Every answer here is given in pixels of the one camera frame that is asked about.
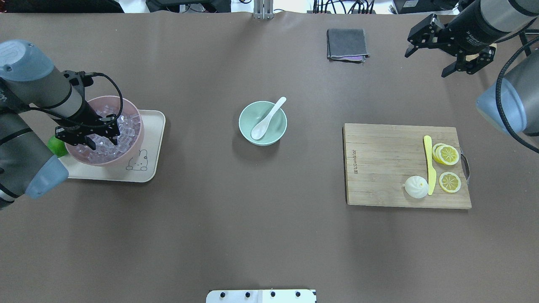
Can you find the green ceramic bowl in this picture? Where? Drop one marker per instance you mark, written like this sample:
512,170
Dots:
252,114

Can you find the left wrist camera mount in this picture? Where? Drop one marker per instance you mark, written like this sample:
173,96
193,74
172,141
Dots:
74,135

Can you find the stacked lemon slices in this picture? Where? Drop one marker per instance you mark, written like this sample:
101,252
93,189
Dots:
445,154

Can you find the cream rabbit tray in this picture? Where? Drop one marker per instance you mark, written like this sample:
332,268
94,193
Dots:
139,166

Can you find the white ceramic spoon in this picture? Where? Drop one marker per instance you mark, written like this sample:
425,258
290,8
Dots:
261,128

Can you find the bamboo cutting board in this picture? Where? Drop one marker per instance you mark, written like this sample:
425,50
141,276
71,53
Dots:
380,158

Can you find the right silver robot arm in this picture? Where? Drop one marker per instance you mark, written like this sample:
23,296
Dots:
511,103

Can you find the lemon slice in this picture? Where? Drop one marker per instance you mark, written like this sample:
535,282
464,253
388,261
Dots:
449,182

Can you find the yellow plastic knife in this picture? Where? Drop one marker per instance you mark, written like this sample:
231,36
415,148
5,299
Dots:
431,172

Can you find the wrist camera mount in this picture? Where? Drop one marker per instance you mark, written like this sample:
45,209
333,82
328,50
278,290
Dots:
429,33
74,135

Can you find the pink bowl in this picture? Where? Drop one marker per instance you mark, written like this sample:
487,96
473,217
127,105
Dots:
126,155

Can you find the green lime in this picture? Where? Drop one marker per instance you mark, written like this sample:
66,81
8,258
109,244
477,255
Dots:
57,147

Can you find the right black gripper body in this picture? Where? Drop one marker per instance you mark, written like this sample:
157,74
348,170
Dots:
464,30

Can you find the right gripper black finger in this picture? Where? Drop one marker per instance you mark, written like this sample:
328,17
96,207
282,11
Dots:
470,63

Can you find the aluminium frame post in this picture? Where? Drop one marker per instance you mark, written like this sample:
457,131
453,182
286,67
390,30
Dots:
263,9

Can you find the pile of clear ice cubes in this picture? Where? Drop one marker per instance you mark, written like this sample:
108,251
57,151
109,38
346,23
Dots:
104,107

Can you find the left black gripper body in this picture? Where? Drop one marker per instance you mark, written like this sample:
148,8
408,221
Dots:
85,114

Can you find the grey folded cloth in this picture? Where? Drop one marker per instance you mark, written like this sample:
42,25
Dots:
347,45

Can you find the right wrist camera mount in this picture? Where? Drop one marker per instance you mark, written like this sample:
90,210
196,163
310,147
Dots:
429,33

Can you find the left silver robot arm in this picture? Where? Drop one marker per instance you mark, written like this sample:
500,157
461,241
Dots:
31,82

